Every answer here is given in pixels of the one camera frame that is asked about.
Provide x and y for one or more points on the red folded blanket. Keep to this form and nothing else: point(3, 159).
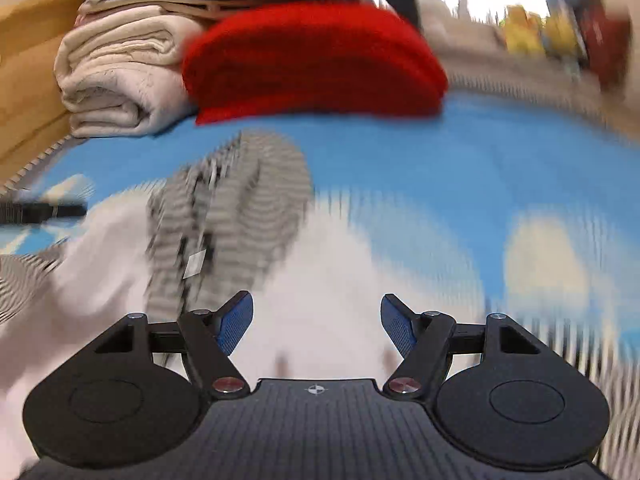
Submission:
point(320, 60)

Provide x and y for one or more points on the black white striped shirt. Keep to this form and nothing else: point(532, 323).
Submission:
point(260, 195)

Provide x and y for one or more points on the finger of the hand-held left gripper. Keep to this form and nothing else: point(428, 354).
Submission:
point(35, 212)

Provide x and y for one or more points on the yellow plush toys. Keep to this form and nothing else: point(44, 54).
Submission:
point(535, 30)

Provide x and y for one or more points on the white garment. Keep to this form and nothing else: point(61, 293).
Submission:
point(75, 310)

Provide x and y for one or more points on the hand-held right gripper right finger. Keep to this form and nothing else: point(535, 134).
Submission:
point(397, 327)

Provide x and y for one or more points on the red object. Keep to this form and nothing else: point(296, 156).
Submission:
point(605, 45)

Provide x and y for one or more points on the beige knitted blanket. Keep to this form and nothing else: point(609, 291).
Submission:
point(480, 60)

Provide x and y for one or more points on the blue white printed bed sheet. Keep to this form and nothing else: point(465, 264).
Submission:
point(425, 160)

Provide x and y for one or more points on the cream folded blanket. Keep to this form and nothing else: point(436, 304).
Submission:
point(115, 75)

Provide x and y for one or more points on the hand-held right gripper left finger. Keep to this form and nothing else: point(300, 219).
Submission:
point(234, 325)

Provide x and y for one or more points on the wooden headboard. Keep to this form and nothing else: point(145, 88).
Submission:
point(25, 60)

